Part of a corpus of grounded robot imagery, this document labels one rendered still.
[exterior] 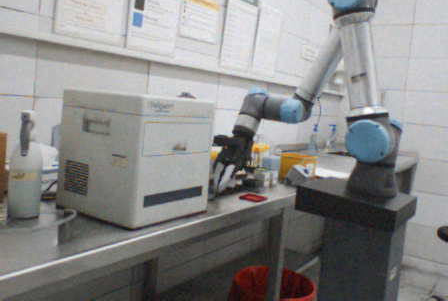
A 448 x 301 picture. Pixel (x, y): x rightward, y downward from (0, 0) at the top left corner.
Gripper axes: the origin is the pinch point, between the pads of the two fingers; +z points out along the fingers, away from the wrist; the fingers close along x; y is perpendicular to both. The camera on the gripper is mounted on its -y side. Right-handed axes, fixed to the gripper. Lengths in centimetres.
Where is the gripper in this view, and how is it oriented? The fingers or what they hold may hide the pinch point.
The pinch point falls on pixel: (217, 187)
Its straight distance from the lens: 133.0
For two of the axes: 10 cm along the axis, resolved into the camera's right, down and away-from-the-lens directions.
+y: 4.4, 4.9, 7.6
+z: -3.5, 8.7, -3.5
